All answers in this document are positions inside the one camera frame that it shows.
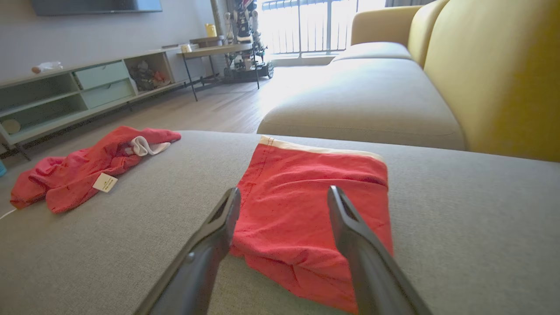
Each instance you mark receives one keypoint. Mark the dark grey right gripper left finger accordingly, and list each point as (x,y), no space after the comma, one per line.
(201,262)

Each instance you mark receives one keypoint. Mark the dark cluttered toy pile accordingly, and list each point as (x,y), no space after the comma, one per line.
(146,76)

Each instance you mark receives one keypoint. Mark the parked wheeled robot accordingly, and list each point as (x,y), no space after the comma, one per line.
(245,26)

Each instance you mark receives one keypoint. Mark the oval coffee table black legs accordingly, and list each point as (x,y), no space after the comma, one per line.
(218,49)

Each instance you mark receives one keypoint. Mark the dark metal balcony railing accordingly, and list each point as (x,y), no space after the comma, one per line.
(328,26)

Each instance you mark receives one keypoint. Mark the yellow grey sofa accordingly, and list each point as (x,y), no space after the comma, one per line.
(372,100)

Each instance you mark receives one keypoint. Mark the round beige plate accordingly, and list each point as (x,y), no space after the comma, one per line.
(11,126)

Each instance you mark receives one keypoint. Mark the clear plastic bag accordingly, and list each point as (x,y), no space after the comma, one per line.
(48,67)

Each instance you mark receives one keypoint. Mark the yellow kettle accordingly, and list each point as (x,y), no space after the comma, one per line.
(211,30)

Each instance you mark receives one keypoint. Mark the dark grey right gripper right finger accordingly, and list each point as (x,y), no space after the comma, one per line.
(372,267)

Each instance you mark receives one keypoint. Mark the wall-mounted flat television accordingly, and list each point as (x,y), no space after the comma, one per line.
(96,6)

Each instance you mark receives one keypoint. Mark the grey window curtain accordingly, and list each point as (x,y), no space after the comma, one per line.
(407,2)

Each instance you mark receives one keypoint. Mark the red white basketball jersey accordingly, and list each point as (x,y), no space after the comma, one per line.
(65,175)

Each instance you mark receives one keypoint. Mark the red shorts white waistband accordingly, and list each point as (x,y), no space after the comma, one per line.
(297,197)

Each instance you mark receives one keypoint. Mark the long low TV cabinet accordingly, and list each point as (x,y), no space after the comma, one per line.
(105,74)

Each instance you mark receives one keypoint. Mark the grey fabric ottoman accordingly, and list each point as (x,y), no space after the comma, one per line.
(459,240)

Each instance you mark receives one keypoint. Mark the small blue object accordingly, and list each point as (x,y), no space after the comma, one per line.
(2,168)

